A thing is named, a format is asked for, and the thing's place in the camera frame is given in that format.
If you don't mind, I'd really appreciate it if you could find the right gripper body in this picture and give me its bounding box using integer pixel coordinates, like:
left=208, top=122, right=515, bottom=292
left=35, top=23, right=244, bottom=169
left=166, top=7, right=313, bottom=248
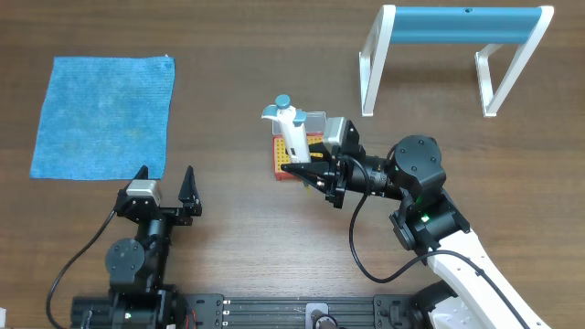
left=318, top=119, right=367, bottom=210

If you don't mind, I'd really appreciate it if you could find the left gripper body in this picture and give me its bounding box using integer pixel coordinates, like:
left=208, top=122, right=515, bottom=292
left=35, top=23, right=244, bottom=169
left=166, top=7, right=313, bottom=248
left=113, top=188, right=203, bottom=227

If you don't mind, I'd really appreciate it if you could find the white pipette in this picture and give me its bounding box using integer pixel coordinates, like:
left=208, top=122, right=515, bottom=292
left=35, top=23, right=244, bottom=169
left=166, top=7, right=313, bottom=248
left=261, top=94, right=314, bottom=196

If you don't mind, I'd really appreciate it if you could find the red and yellow tip box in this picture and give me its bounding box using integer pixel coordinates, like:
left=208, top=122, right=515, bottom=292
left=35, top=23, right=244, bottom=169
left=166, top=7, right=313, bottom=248
left=271, top=111, right=328, bottom=182

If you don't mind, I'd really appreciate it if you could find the blue cloth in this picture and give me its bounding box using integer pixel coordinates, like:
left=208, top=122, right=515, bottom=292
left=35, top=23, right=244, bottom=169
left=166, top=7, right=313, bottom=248
left=29, top=55, right=176, bottom=181

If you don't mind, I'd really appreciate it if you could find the white and blue stand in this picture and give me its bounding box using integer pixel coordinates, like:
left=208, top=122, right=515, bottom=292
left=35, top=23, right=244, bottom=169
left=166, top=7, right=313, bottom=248
left=358, top=4, right=556, bottom=119

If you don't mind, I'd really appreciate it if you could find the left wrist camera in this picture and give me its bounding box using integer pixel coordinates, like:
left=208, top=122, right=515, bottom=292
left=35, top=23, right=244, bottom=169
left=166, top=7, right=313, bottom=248
left=125, top=178, right=163, bottom=207

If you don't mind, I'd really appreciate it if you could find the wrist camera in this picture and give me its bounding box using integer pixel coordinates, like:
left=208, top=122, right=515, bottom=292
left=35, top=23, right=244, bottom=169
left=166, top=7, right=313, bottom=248
left=125, top=178, right=163, bottom=207
left=322, top=116, right=349, bottom=150

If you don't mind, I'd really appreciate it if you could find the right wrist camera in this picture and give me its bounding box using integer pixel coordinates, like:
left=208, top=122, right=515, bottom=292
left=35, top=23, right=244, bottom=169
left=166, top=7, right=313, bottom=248
left=322, top=116, right=349, bottom=150

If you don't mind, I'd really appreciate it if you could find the black cable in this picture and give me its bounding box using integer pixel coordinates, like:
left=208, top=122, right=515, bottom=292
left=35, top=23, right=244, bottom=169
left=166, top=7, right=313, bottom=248
left=340, top=154, right=481, bottom=284
left=45, top=208, right=118, bottom=329

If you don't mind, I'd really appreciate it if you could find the mounting rail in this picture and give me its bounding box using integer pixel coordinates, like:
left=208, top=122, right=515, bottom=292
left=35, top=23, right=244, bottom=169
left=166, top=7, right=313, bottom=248
left=70, top=292, right=426, bottom=329

